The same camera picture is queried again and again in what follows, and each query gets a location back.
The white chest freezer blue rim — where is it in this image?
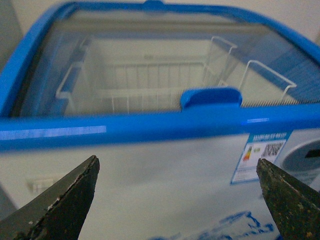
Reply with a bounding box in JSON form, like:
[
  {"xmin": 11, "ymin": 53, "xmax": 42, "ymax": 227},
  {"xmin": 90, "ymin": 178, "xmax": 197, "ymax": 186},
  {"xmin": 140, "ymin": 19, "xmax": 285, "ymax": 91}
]
[{"xmin": 0, "ymin": 0, "xmax": 320, "ymax": 240}]

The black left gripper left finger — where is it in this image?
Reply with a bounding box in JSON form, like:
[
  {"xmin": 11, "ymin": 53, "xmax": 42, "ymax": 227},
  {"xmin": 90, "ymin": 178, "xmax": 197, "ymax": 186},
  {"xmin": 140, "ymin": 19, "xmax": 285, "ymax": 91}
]
[{"xmin": 0, "ymin": 155, "xmax": 100, "ymax": 240}]

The blue energy label sticker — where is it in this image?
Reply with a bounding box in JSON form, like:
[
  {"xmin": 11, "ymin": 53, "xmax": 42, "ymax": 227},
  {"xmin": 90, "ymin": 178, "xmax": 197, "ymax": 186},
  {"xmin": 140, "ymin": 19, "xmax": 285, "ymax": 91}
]
[{"xmin": 230, "ymin": 131, "xmax": 292, "ymax": 185}]

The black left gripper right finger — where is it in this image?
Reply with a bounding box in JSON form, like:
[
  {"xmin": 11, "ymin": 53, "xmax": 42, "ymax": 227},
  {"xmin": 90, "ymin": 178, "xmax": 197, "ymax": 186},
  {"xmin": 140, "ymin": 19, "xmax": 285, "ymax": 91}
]
[{"xmin": 256, "ymin": 158, "xmax": 320, "ymax": 240}]

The white wire freezer basket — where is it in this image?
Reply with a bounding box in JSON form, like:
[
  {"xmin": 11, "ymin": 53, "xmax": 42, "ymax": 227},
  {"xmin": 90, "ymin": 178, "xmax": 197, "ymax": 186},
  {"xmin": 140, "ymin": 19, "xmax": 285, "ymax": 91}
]
[{"xmin": 55, "ymin": 36, "xmax": 298, "ymax": 116}]

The grey oval control panel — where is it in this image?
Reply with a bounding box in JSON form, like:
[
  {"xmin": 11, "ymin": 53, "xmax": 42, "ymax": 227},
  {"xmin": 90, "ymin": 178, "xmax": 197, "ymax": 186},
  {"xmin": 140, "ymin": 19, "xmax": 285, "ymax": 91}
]
[{"xmin": 281, "ymin": 139, "xmax": 320, "ymax": 184}]

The glass sliding freezer lid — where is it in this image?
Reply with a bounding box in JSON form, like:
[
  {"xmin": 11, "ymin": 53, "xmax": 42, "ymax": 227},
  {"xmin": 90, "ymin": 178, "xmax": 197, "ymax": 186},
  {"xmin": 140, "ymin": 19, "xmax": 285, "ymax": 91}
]
[{"xmin": 9, "ymin": 1, "xmax": 320, "ymax": 118}]

